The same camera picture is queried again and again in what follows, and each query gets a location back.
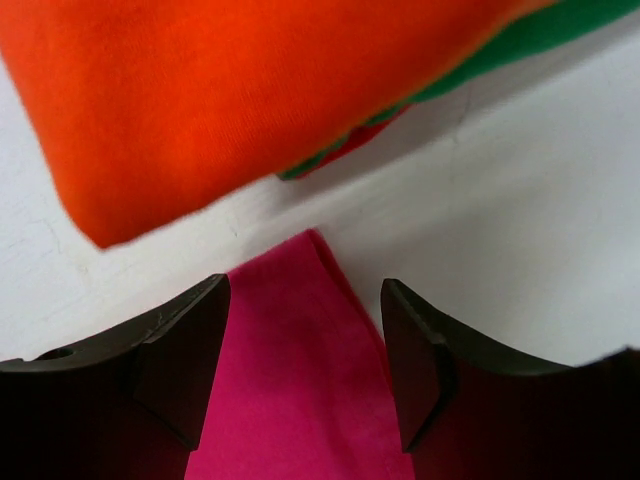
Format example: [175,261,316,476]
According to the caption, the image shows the magenta t shirt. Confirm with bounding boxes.
[186,230,414,479]

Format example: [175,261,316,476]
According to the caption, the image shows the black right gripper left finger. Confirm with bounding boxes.
[1,274,231,479]

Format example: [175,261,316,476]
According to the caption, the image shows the red folded t shirt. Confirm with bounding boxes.
[310,106,408,171]

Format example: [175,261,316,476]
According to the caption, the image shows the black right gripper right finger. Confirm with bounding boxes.
[380,279,639,479]

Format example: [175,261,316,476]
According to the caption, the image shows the green folded t shirt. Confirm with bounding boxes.
[278,0,639,181]

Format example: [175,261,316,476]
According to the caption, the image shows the orange folded t shirt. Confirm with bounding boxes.
[1,1,543,248]

